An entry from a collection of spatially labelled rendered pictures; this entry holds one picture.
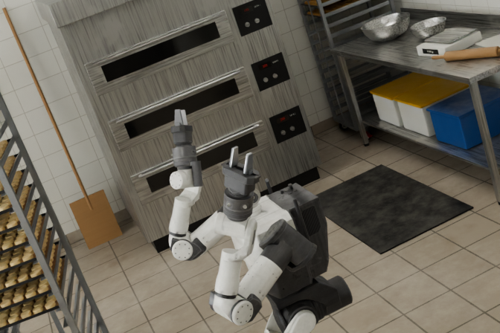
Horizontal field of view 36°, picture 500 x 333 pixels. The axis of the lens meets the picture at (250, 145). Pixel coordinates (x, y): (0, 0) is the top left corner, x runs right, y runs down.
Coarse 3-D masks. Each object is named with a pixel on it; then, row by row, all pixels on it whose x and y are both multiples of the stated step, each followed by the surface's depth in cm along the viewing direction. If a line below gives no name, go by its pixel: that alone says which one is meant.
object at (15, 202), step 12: (0, 168) 340; (0, 180) 342; (12, 192) 344; (12, 204) 346; (24, 216) 348; (24, 228) 350; (36, 240) 354; (36, 252) 354; (48, 276) 358; (60, 300) 362; (72, 324) 366
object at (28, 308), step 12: (60, 264) 412; (60, 276) 400; (60, 288) 386; (36, 300) 378; (48, 300) 373; (0, 312) 378; (12, 312) 373; (24, 312) 369; (36, 312) 367; (0, 324) 365
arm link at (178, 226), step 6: (174, 204) 285; (174, 210) 284; (180, 210) 283; (186, 210) 284; (174, 216) 284; (180, 216) 283; (186, 216) 284; (174, 222) 284; (180, 222) 284; (186, 222) 285; (174, 228) 284; (180, 228) 284; (186, 228) 286; (174, 234) 285; (180, 234) 285; (186, 234) 290; (174, 240) 283; (186, 240) 283
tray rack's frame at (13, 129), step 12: (0, 96) 391; (0, 108) 393; (12, 120) 396; (12, 132) 397; (24, 156) 402; (36, 180) 407; (48, 204) 411; (60, 228) 416; (60, 240) 418; (72, 252) 423; (72, 264) 423; (84, 288) 428; (96, 312) 433; (60, 324) 433
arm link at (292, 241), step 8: (288, 224) 244; (288, 232) 241; (296, 232) 243; (280, 240) 241; (288, 240) 241; (296, 240) 241; (304, 240) 243; (264, 248) 243; (272, 248) 240; (280, 248) 240; (288, 248) 240; (296, 248) 241; (304, 248) 241; (272, 256) 239; (280, 256) 239; (288, 256) 240; (296, 256) 241; (304, 256) 241; (280, 264) 239; (296, 264) 243
